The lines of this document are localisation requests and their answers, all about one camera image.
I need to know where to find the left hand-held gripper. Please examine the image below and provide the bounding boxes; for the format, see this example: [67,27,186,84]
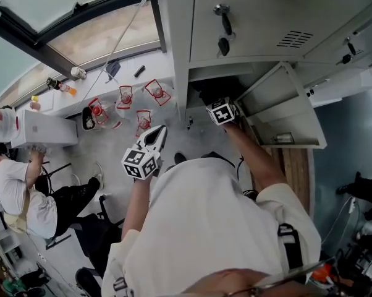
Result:
[120,124,169,179]

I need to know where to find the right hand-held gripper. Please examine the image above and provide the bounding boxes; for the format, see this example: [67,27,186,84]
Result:
[205,97,240,126]

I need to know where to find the grey metal locker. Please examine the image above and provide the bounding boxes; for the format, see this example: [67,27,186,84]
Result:
[154,0,372,150]

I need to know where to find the person's left forearm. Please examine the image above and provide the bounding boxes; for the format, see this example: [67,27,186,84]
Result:
[120,176,153,238]

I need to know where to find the person's right forearm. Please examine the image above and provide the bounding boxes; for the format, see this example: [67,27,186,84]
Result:
[222,123,289,195]

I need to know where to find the large water bottle red label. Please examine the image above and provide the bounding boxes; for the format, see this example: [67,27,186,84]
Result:
[88,97,124,131]

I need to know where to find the small trash bin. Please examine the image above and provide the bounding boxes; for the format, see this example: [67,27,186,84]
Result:
[81,106,102,132]

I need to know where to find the dark grey pouch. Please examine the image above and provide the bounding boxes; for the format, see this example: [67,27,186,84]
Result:
[105,60,122,77]

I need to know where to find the wooden plank platform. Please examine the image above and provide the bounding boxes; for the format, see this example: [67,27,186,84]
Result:
[240,116,314,220]

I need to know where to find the person's white shirt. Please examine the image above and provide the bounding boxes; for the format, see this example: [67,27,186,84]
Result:
[100,157,323,297]

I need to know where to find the orange drink bottle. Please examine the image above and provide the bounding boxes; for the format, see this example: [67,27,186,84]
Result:
[58,83,78,97]

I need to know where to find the patterned white bottle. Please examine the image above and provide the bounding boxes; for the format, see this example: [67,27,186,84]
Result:
[70,66,88,81]

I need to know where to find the black flask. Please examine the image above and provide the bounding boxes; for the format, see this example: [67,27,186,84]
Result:
[46,77,62,91]

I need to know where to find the white covered table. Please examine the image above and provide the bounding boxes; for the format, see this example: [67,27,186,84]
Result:
[302,67,372,108]

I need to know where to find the black framed window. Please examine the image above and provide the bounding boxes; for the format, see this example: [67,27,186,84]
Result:
[0,0,167,108]

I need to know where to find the person's head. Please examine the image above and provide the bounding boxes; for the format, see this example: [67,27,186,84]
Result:
[182,269,298,297]

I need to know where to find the person's glasses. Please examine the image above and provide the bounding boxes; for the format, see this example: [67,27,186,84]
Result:
[232,260,328,297]

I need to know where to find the white shelf unit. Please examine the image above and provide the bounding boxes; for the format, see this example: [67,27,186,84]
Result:
[0,230,22,260]

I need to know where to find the grey chair black frame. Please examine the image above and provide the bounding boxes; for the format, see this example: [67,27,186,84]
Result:
[33,162,82,251]

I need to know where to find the black harness strap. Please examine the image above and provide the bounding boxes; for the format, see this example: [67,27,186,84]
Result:
[112,276,135,297]
[276,222,305,272]

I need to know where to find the white power cable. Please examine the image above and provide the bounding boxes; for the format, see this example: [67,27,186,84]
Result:
[321,196,357,244]

